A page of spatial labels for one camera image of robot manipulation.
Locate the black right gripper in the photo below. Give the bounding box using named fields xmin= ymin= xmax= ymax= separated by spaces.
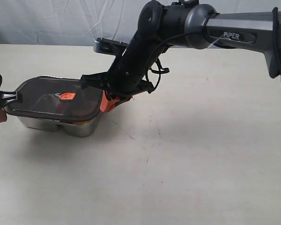
xmin=81 ymin=32 xmax=169 ymax=113

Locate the dark lunchbox lid orange seal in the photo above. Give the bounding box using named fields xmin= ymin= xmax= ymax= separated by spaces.
xmin=5 ymin=76 xmax=103 ymax=122

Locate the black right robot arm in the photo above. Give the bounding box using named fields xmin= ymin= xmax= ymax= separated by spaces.
xmin=81 ymin=0 xmax=281 ymax=113

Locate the steel two-compartment lunchbox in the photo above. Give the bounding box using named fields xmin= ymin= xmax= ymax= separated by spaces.
xmin=18 ymin=115 xmax=101 ymax=137

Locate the blue-grey backdrop cloth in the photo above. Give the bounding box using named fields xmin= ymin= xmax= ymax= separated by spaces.
xmin=0 ymin=0 xmax=281 ymax=47

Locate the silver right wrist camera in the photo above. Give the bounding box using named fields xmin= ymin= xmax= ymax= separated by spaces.
xmin=93 ymin=37 xmax=128 ymax=56

